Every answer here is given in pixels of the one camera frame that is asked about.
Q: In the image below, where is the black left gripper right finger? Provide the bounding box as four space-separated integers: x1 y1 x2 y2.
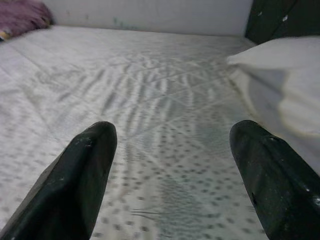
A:
229 119 320 240

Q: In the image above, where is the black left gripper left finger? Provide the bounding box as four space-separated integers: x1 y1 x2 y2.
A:
0 121 119 240

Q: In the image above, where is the white pillow with tree print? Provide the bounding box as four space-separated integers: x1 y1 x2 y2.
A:
226 36 320 176

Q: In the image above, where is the white quilted mattress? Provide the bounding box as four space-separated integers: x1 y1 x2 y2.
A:
0 24 320 240

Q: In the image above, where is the black padded headboard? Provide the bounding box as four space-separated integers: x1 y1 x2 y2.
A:
244 0 320 46

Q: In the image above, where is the mauve cartoon print blanket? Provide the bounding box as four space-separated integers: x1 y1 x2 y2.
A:
0 0 54 38

